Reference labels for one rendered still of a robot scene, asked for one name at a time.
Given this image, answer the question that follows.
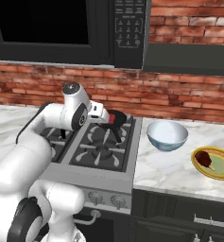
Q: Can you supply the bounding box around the dark red steak with bone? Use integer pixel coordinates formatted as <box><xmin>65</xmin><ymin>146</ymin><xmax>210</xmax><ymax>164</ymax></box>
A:
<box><xmin>194</xmin><ymin>150</ymin><xmax>216</xmax><ymax>172</ymax></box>

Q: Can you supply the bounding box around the yellow and green plate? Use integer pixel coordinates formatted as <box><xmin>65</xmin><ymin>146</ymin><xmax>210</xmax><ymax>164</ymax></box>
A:
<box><xmin>190</xmin><ymin>146</ymin><xmax>224</xmax><ymax>182</ymax></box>

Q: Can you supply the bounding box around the dark cupboard door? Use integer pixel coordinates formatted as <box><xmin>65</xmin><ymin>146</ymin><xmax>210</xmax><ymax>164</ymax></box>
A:
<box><xmin>130</xmin><ymin>216</ymin><xmax>206</xmax><ymax>242</ymax></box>

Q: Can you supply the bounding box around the dark wall cupboard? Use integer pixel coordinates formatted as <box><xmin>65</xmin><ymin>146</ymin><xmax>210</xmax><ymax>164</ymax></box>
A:
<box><xmin>143</xmin><ymin>42</ymin><xmax>224</xmax><ymax>78</ymax></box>

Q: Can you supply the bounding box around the silver hob knob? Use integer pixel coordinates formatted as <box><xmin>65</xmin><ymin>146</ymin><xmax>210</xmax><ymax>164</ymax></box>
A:
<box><xmin>88</xmin><ymin>191</ymin><xmax>104</xmax><ymax>206</ymax></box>
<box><xmin>111</xmin><ymin>194</ymin><xmax>127</xmax><ymax>210</ymax></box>

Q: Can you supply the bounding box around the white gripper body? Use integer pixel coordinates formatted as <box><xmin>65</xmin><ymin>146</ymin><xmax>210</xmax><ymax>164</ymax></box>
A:
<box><xmin>98</xmin><ymin>107</ymin><xmax>112</xmax><ymax>126</ymax></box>

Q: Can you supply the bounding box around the silver and black gas hob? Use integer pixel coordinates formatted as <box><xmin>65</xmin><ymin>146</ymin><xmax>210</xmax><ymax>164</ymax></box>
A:
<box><xmin>34</xmin><ymin>107</ymin><xmax>144</xmax><ymax>216</ymax></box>

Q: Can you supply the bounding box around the silver oven door handle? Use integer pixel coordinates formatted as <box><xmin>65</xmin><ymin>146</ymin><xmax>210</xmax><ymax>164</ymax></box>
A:
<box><xmin>73</xmin><ymin>209</ymin><xmax>102</xmax><ymax>227</ymax></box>

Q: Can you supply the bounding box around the white and blue bowl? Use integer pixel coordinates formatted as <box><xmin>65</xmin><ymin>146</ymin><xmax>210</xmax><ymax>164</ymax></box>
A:
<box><xmin>146</xmin><ymin>119</ymin><xmax>190</xmax><ymax>153</ymax></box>

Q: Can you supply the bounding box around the dark drawer front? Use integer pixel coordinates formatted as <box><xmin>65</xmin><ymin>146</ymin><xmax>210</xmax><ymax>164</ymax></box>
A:
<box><xmin>131</xmin><ymin>188</ymin><xmax>224</xmax><ymax>235</ymax></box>

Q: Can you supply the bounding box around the black frying pan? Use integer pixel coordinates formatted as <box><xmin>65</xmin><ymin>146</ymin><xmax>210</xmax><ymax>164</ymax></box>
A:
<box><xmin>97</xmin><ymin>109</ymin><xmax>129</xmax><ymax>144</ymax></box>

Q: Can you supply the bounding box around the silver drawer handle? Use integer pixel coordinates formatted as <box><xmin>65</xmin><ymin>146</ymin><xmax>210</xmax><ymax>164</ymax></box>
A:
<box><xmin>193</xmin><ymin>214</ymin><xmax>224</xmax><ymax>229</ymax></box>

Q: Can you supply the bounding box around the black microwave oven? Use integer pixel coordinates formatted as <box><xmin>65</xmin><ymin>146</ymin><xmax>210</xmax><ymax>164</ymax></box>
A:
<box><xmin>0</xmin><ymin>0</ymin><xmax>152</xmax><ymax>70</ymax></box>

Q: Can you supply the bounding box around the black oven door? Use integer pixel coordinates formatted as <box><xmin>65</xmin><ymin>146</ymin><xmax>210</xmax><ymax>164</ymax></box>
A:
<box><xmin>73</xmin><ymin>207</ymin><xmax>133</xmax><ymax>242</ymax></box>

